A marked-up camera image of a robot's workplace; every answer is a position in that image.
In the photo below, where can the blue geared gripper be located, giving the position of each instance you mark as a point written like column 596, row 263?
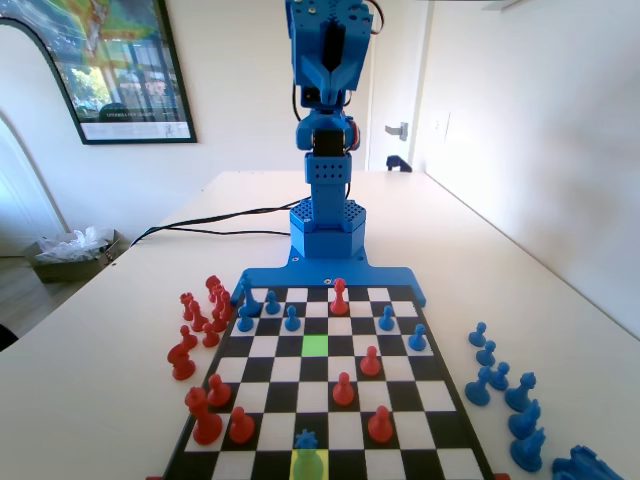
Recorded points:
column 330, row 75

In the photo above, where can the blue chess queen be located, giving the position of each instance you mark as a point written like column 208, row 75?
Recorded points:
column 306, row 442

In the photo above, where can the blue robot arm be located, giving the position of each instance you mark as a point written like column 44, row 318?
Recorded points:
column 327, row 200

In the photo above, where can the red chess queen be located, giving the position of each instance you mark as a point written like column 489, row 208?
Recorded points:
column 339, row 300

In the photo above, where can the blue chess king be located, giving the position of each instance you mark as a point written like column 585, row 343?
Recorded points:
column 248, row 300

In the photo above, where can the red chess pawn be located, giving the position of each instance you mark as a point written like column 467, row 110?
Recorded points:
column 381, row 427
column 210, row 337
column 241, row 427
column 370, row 362
column 188, row 335
column 218, row 392
column 343, row 392

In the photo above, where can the red chess knight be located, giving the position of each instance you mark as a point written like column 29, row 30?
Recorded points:
column 180, row 365

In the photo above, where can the blue table clamp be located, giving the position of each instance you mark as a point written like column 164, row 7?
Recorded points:
column 397, row 163

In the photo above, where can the clear plastic wrap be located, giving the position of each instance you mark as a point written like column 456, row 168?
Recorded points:
column 70, row 245

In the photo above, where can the cardboard box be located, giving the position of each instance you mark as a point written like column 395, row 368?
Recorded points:
column 65, row 271

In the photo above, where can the black and white chessboard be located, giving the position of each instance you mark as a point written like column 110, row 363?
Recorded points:
column 315, row 400

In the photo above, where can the framed wall poster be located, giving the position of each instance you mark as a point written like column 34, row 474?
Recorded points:
column 125, row 75

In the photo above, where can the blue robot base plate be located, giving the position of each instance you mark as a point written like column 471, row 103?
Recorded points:
column 310, row 274

